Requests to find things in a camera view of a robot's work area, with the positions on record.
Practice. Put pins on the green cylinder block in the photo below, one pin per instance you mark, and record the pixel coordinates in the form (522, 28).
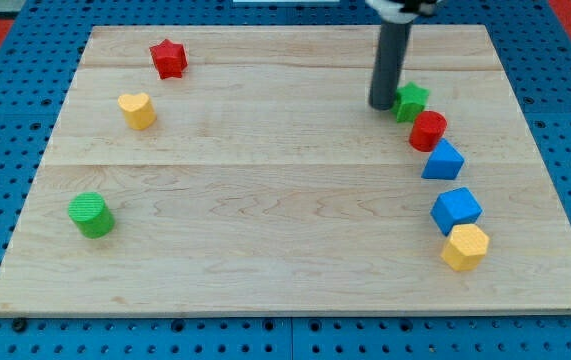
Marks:
(91, 215)

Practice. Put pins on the red cylinder block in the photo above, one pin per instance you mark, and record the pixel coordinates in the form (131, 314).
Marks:
(427, 130)

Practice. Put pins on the blue cube block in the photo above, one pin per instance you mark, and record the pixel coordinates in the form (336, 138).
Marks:
(455, 207)

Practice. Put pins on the wooden board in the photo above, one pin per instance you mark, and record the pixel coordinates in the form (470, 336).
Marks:
(267, 186)

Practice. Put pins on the green star block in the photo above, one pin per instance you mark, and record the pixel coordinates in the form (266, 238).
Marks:
(410, 100)

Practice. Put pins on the red star block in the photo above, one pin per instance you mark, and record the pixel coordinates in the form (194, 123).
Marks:
(169, 59)

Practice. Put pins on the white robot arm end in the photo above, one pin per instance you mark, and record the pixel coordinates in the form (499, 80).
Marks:
(403, 11)

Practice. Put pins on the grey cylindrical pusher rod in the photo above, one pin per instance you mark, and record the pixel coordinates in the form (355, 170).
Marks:
(390, 54)

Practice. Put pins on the yellow hexagon block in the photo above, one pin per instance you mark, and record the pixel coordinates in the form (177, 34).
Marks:
(465, 247)

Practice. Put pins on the blue triangle block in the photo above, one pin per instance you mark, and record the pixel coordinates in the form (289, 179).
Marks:
(444, 162)

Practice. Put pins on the yellow heart block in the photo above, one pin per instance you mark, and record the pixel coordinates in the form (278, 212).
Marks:
(137, 110)

